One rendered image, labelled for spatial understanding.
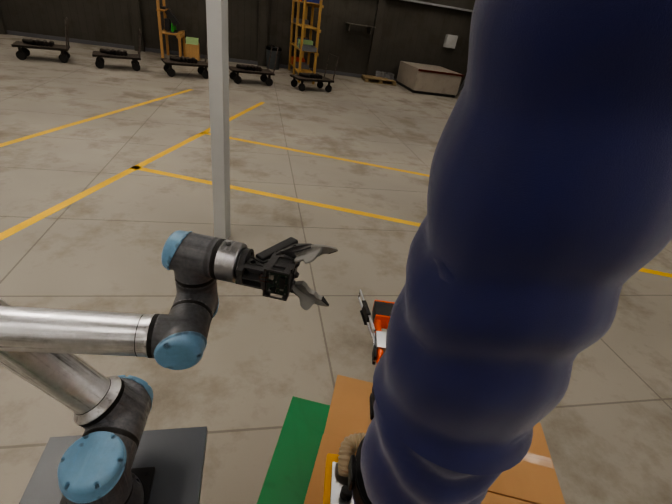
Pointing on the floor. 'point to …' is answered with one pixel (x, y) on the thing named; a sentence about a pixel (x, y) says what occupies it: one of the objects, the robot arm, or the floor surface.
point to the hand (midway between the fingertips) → (334, 277)
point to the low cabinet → (428, 79)
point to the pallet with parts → (380, 78)
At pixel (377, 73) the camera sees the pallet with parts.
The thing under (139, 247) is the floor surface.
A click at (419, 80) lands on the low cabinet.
